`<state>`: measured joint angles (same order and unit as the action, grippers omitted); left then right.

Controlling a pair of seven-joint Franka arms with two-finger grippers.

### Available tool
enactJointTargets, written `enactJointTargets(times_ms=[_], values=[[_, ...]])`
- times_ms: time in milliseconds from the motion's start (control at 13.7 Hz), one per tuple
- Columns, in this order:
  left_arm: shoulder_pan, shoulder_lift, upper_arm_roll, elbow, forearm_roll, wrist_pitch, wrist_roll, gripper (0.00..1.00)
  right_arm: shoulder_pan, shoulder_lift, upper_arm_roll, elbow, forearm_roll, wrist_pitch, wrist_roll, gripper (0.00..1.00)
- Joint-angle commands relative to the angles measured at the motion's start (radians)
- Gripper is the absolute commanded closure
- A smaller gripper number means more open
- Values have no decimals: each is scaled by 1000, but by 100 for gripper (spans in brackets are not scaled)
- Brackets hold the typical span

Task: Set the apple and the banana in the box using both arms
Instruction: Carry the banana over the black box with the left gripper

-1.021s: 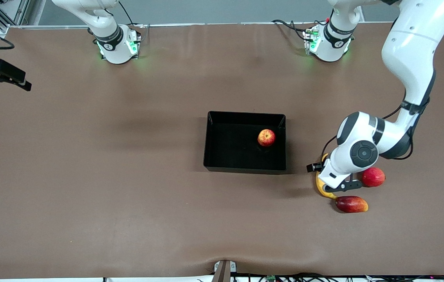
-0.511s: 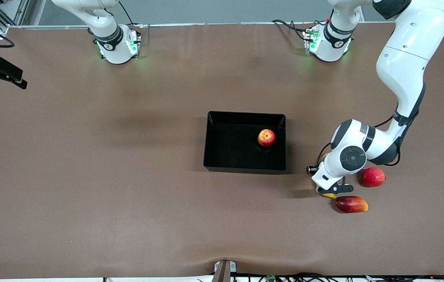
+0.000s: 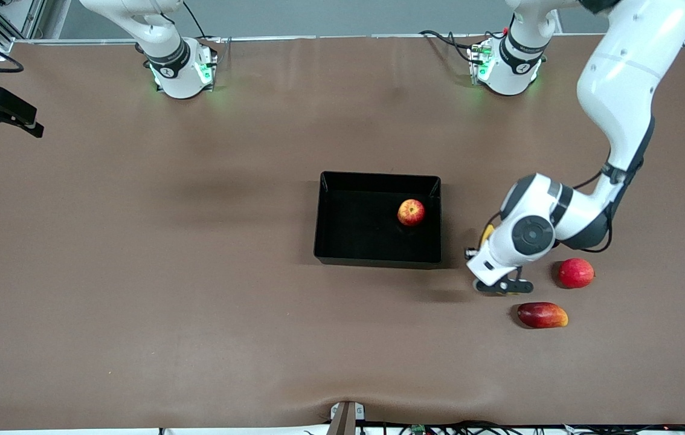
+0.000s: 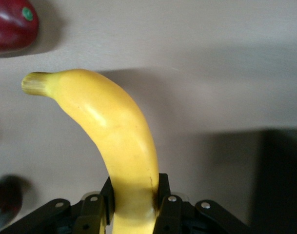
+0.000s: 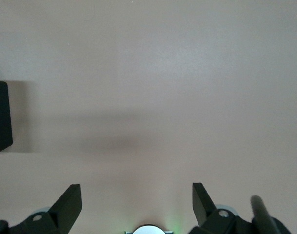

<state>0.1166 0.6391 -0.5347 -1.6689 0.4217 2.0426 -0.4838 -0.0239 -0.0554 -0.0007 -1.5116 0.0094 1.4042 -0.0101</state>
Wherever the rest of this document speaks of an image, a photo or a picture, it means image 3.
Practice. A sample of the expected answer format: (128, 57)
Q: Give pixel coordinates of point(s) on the yellow banana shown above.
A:
(487, 232)

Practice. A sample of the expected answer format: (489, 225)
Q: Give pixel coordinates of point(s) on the red yellow apple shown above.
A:
(411, 212)

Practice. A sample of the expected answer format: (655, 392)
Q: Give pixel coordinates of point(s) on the black plastic box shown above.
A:
(360, 229)

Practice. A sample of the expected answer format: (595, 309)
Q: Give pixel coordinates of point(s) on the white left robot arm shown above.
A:
(626, 78)

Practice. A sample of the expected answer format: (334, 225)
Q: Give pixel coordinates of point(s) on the red yellow mango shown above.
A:
(542, 315)

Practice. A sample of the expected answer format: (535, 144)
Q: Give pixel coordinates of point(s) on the red round peach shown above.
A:
(576, 273)

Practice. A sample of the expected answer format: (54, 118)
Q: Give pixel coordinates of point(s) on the brown table cover mat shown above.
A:
(342, 338)

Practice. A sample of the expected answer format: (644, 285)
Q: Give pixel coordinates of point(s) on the small green circuit board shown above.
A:
(418, 429)

